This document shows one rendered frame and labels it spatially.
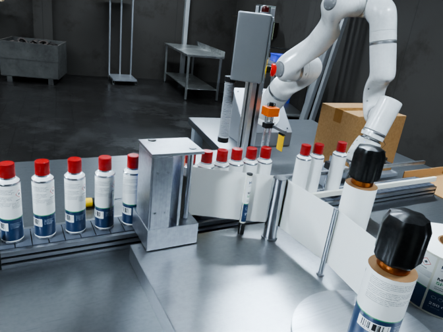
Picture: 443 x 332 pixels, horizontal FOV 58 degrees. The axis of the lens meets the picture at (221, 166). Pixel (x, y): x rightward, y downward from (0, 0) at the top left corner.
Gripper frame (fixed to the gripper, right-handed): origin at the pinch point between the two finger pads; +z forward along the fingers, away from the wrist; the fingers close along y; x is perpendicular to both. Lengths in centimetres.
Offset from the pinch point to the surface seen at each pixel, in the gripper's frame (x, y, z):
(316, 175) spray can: -20.0, 2.4, 4.0
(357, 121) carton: 12.3, -19.9, -20.6
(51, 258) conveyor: -96, 5, 46
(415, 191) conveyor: 34.0, 5.6, -4.3
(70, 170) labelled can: -98, 1, 24
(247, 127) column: -44.7, -12.3, -1.4
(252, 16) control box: -66, -2, -31
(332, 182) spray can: -9.4, 1.2, 4.4
